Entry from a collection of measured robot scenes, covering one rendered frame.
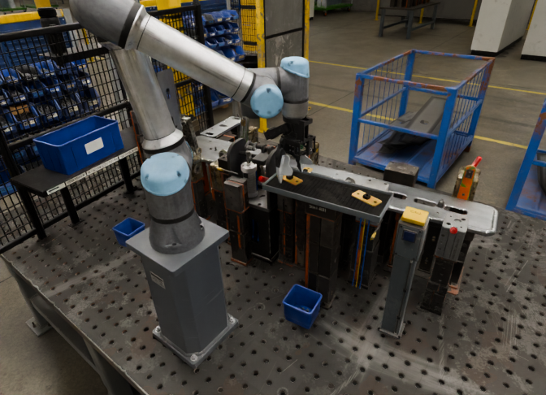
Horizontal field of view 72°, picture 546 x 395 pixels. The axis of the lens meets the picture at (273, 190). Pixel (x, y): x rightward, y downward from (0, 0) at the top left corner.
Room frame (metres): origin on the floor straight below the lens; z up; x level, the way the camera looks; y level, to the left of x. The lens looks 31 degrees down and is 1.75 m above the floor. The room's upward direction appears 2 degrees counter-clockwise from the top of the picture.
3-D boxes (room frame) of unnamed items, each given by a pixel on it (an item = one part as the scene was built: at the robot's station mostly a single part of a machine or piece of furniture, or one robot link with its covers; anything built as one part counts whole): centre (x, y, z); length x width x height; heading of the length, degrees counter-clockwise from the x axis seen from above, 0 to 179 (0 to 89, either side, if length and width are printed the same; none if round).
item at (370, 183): (1.05, -0.33, 0.90); 0.13 x 0.10 x 0.41; 149
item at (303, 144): (1.01, -0.07, 1.32); 0.09 x 0.08 x 0.12; 44
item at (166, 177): (0.84, 0.27, 1.27); 0.13 x 0.12 x 0.14; 8
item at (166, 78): (1.75, 0.48, 1.17); 0.12 x 0.01 x 0.34; 149
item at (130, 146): (1.65, 0.74, 1.02); 0.90 x 0.22 x 0.03; 149
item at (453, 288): (1.03, -0.68, 0.84); 0.18 x 0.06 x 0.29; 149
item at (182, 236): (0.83, 0.27, 1.15); 0.15 x 0.15 x 0.10
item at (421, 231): (0.82, -0.38, 0.92); 0.08 x 0.08 x 0.44; 59
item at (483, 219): (1.35, -0.16, 1.00); 1.38 x 0.22 x 0.02; 59
